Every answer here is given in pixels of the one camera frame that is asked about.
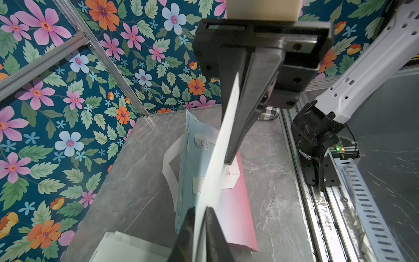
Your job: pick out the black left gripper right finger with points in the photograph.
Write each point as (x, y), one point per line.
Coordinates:
(217, 249)

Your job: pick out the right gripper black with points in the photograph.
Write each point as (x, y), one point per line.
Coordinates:
(276, 60)

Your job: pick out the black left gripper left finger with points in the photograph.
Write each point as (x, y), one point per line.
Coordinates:
(183, 247)

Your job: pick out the white receipt paper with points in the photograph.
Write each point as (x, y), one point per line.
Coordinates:
(214, 178)

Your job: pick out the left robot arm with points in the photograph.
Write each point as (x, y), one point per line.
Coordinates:
(320, 121)

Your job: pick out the plaid pouch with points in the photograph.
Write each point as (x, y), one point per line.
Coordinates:
(269, 113)

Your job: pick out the white tote bag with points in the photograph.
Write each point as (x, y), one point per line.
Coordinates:
(120, 247)

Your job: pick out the pink blue gradient tote bag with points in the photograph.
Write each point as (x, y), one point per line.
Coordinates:
(184, 167)

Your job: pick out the aluminium crossbar left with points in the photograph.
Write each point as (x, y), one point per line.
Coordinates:
(23, 76)

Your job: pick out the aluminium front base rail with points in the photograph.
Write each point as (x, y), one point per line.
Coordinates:
(334, 231)

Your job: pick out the white perforated cable tray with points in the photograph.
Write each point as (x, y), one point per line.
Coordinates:
(374, 227)

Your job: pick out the aluminium frame post right rear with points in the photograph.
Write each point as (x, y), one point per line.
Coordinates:
(71, 14)

